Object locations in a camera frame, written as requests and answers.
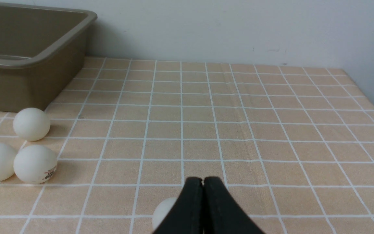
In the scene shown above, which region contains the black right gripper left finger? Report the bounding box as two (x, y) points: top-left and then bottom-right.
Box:
(153, 177), (204, 234)

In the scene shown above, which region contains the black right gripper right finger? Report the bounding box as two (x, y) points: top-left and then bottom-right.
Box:
(203, 176), (264, 234)

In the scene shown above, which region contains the orange checkered tablecloth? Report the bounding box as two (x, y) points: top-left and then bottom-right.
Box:
(0, 57), (374, 234)

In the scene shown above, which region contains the olive green plastic bin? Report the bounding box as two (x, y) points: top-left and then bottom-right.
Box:
(0, 3), (97, 112)

